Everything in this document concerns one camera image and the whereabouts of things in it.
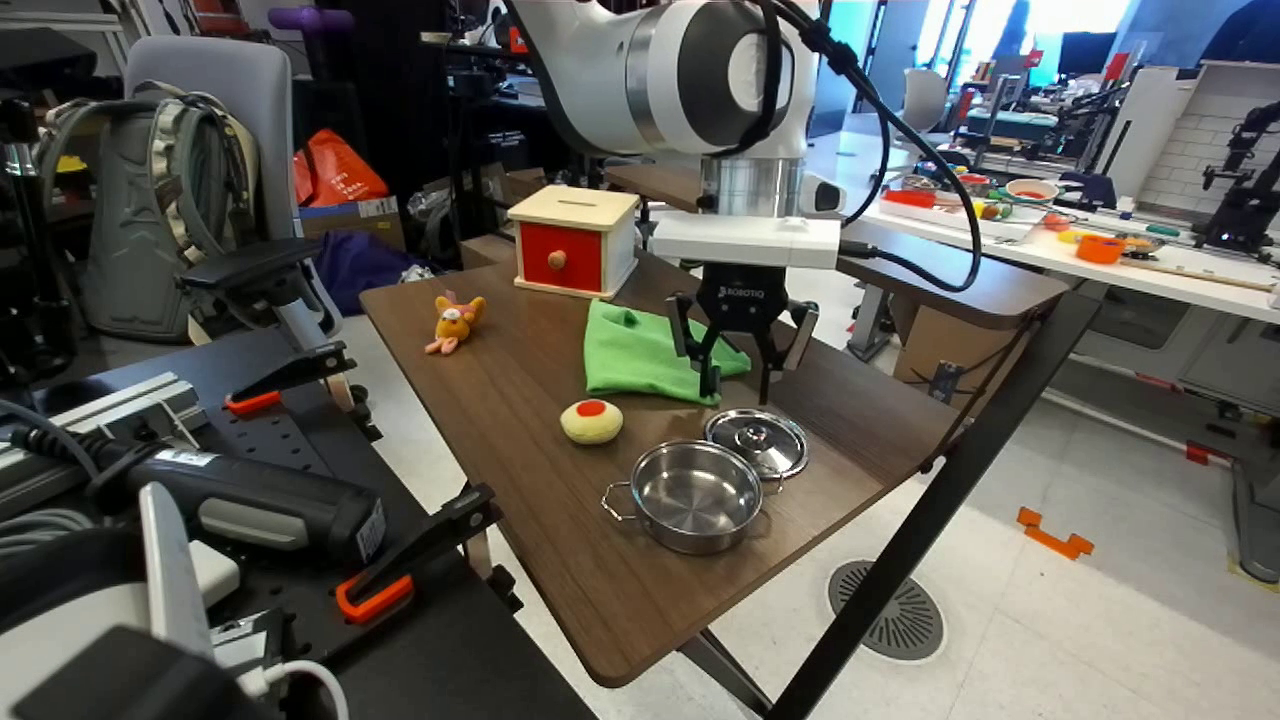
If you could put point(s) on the orange floor tape marker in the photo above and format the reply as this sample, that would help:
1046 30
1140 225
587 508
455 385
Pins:
1069 544

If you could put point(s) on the stainless steel pot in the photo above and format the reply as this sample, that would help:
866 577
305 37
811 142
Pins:
690 496

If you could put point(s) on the black orange clamp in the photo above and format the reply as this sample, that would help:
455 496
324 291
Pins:
390 583
318 366

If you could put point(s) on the grey office chair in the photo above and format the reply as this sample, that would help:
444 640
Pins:
264 266

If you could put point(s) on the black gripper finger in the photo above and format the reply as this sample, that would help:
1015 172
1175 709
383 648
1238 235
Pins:
765 350
701 353

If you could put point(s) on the white cluttered side table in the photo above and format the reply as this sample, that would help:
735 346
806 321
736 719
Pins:
1176 274

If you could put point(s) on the orange plush toy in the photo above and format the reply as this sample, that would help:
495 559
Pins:
455 321

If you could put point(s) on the steel pot lid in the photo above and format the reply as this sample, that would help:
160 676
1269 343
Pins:
771 442

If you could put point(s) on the green cloth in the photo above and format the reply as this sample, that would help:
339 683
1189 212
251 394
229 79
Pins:
630 353

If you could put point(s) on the lower black orange clamp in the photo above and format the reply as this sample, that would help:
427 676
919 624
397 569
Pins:
390 583

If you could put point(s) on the black table leg frame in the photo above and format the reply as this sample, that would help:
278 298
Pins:
1048 346

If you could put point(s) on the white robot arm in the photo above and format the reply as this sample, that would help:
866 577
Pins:
730 86

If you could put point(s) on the yellow red plush ball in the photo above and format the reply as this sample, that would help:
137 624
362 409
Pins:
589 420

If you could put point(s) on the wooden box red drawer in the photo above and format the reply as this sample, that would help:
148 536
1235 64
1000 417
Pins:
579 242

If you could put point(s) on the black grey handheld device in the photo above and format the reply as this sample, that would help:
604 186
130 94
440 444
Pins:
270 507

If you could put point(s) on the grey backpack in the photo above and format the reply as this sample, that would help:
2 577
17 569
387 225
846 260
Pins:
159 164

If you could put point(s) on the round floor drain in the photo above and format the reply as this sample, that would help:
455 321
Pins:
909 620

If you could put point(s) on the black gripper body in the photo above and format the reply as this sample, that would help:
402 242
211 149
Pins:
740 298

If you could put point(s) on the orange bag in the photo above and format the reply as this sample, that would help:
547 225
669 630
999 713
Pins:
335 172

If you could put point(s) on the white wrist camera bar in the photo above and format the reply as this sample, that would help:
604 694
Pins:
761 242

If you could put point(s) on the upper black orange clamp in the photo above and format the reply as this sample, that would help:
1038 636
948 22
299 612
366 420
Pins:
318 366

